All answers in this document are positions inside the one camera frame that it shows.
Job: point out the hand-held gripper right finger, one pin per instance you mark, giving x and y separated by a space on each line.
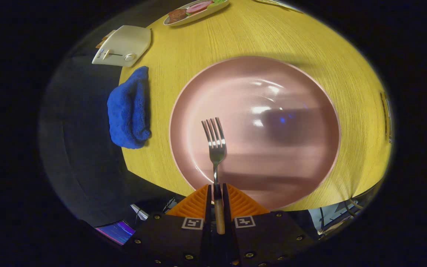
225 204

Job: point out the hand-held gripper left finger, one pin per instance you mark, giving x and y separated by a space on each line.
209 204

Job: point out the small silver metal object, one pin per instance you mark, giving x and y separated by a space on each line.
139 212

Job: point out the purple glowing screen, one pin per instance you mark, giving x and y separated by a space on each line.
119 231

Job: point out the pink round plate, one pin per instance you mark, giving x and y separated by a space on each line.
235 92

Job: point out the blue towel cloth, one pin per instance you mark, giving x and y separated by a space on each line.
128 111

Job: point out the white toaster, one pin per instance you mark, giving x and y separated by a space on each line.
128 40

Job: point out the oval grey food plate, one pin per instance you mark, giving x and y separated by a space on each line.
198 17

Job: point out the brown meat patty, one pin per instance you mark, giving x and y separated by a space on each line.
177 15

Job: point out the brown toast slices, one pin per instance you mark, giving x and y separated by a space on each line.
104 39

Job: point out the pink ham slice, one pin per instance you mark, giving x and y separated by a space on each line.
198 6

